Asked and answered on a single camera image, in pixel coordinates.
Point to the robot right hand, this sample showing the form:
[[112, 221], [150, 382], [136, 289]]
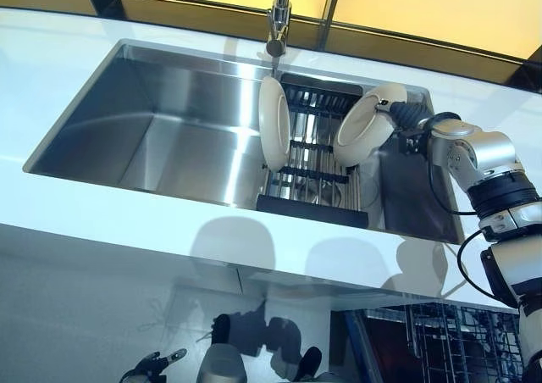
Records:
[[408, 114]]

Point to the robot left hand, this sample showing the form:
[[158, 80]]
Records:
[[152, 366]]

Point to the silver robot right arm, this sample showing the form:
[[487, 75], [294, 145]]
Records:
[[487, 145]]

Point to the white glossy cabinet front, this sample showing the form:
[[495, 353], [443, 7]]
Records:
[[84, 294]]

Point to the black roll-up drying rack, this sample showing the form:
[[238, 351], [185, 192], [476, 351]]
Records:
[[313, 211]]

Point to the chrome kitchen faucet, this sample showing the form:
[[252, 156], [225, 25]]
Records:
[[280, 23]]

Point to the stainless steel sink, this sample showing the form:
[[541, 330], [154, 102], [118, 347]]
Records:
[[169, 145]]

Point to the yellow window with dark frame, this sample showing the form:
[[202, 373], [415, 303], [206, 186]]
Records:
[[402, 1]]

